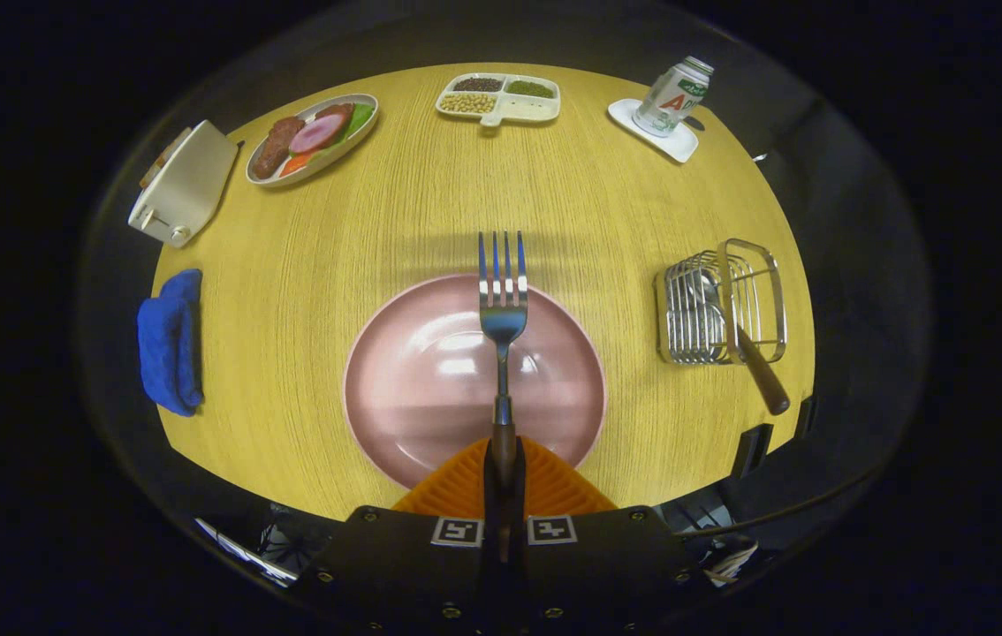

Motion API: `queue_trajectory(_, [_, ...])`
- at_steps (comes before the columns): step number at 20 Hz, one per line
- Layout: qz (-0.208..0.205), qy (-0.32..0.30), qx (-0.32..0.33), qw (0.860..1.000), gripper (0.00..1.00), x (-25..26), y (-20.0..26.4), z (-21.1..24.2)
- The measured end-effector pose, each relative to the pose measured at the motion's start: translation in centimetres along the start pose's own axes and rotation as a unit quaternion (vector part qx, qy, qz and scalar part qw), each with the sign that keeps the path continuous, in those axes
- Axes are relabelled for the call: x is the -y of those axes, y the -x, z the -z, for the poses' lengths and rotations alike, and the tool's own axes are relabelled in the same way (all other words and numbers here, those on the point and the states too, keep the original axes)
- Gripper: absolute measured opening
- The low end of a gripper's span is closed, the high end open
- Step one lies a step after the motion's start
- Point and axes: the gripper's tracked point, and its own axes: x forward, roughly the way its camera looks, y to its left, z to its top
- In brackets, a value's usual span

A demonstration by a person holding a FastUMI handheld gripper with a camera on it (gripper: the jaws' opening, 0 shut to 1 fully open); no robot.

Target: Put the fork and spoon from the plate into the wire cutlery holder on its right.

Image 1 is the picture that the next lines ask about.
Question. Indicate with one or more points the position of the white square coaster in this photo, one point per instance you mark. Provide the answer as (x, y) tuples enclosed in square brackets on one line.
[(673, 146)]

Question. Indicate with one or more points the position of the small brown meat piece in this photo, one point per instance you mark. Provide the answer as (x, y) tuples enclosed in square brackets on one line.
[(335, 111)]

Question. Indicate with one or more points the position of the grey food plate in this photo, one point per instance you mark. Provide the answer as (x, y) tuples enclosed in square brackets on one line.
[(333, 155)]

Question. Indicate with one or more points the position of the long brown meat piece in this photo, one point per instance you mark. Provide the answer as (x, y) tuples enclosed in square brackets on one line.
[(276, 146)]

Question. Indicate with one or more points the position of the green beans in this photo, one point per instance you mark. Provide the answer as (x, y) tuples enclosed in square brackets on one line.
[(530, 89)]

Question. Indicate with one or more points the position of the orange carrot piece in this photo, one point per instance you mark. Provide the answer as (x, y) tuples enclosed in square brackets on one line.
[(296, 165)]

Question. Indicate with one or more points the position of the pink ham slice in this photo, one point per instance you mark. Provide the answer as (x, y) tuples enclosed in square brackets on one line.
[(317, 133)]

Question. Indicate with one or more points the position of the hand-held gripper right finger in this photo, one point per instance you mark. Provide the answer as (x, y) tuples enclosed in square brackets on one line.
[(607, 565)]

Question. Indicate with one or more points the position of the black table clamp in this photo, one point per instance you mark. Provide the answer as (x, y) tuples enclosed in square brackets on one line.
[(750, 452), (807, 417)]

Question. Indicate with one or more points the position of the green vegetable leaf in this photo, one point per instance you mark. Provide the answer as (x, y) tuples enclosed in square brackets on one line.
[(360, 119)]

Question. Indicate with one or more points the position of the yellow soybeans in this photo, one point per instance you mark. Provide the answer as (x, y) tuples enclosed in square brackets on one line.
[(466, 102)]

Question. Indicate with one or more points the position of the toast slice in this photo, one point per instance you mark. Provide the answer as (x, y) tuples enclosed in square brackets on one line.
[(176, 146), (158, 168)]

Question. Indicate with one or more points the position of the white drink bottle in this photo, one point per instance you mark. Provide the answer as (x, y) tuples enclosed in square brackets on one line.
[(669, 97)]

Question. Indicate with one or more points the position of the blue cloth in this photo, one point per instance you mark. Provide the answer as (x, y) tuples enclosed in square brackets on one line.
[(167, 344)]

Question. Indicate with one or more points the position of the dark brown beans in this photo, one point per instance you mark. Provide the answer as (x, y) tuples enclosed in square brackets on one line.
[(478, 85)]

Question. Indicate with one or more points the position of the white toaster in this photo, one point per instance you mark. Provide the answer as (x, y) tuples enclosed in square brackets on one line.
[(192, 185)]

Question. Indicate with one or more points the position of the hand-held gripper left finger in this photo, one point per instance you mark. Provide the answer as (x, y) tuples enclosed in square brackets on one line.
[(395, 565)]

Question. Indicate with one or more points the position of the pink plate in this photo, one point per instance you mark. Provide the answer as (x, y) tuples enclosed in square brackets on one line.
[(430, 380)]

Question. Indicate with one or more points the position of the white divided dish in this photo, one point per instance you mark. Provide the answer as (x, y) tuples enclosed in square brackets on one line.
[(527, 109)]

